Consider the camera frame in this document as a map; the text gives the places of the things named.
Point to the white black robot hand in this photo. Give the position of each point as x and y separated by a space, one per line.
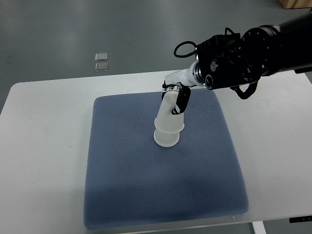
181 81

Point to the white paper cup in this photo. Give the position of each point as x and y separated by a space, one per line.
165 140
165 121

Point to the upper metal floor plate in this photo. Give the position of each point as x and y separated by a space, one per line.
102 56

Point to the blue textured cushion mat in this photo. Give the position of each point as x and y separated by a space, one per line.
130 180

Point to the wooden furniture corner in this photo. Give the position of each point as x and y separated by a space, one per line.
295 4

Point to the white table leg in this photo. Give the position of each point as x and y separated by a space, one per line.
258 227

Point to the black table control panel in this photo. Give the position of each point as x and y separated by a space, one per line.
300 219

